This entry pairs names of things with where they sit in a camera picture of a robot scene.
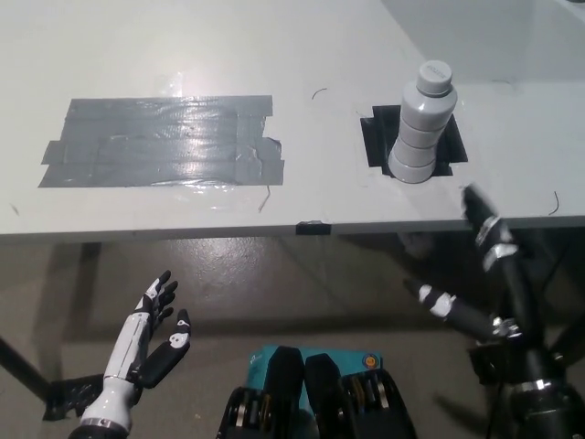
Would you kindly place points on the grey duct tape patch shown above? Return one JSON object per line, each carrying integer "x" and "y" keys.
{"x": 160, "y": 142}

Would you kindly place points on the black teal robot torso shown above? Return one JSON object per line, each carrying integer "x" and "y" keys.
{"x": 315, "y": 393}

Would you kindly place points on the black metal table leg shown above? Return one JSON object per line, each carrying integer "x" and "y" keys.
{"x": 23, "y": 366}

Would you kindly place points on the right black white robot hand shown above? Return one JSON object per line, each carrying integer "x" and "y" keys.
{"x": 514, "y": 283}

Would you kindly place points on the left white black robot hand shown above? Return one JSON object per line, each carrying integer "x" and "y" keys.
{"x": 125, "y": 347}

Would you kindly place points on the white ribbed plastic bottle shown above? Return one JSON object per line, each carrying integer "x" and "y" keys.
{"x": 420, "y": 132}

